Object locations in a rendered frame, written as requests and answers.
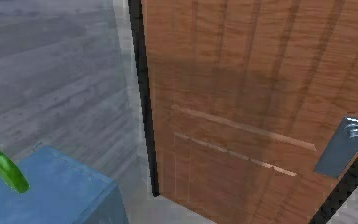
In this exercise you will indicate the blue box cabinet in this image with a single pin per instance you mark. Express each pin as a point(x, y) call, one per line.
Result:
point(57, 190)

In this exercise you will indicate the brown wooden room door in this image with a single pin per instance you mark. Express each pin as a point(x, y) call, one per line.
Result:
point(240, 100)

